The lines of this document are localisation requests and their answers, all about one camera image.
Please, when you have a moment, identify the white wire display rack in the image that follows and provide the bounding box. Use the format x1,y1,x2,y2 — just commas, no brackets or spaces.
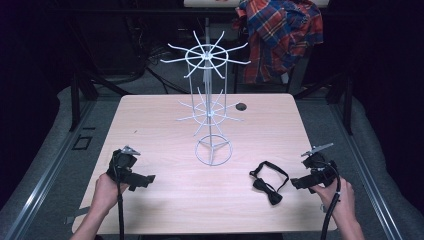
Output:
159,30,252,167

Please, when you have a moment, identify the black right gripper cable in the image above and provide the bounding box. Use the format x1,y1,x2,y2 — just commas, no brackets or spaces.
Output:
319,160,343,240

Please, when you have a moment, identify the red blue plaid shirt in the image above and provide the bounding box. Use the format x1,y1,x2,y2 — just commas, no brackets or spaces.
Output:
232,0,325,85

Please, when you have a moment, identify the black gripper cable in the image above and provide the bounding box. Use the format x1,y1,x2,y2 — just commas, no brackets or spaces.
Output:
319,160,343,240
114,156,125,240

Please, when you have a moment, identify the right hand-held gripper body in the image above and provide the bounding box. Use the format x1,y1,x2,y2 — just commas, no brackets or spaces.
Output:
300,142,340,195

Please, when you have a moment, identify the person's right hand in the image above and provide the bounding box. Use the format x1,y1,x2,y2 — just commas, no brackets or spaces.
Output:
309,177,357,228

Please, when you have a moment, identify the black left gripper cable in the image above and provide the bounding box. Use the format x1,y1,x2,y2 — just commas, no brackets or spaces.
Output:
114,156,125,240

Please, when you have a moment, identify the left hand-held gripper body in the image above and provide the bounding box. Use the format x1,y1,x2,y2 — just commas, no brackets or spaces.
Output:
106,145,142,185

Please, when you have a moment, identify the black bow tie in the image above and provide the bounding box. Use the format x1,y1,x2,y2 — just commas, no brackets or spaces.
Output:
248,160,291,206

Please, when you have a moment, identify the black floor cable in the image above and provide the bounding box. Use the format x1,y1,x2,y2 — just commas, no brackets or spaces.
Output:
145,65,189,95

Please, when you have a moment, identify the person's left hand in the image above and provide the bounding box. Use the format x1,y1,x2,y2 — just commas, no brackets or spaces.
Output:
90,172,130,214

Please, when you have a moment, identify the aluminium floor rail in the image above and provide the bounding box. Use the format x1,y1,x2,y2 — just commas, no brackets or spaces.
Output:
328,99,406,240
3,99,98,240

